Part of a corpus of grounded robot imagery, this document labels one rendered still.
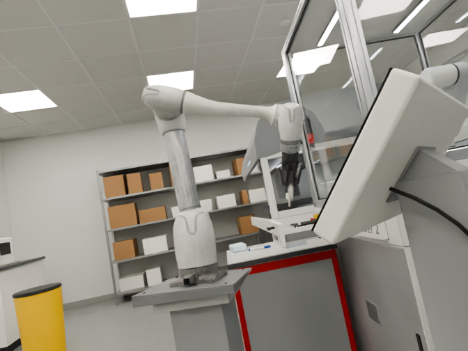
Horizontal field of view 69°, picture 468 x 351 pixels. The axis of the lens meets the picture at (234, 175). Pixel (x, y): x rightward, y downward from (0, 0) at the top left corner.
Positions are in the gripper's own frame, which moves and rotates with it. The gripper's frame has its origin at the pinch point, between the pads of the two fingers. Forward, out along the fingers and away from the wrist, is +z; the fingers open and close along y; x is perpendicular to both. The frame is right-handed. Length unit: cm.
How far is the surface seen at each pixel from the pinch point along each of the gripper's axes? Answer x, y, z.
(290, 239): -12.5, -4.3, 17.4
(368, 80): -26, 18, -53
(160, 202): 390, -75, 182
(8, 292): 203, -239, 175
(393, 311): -51, 23, 31
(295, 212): 69, 32, 52
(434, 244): -90, -6, -30
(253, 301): -4, -20, 57
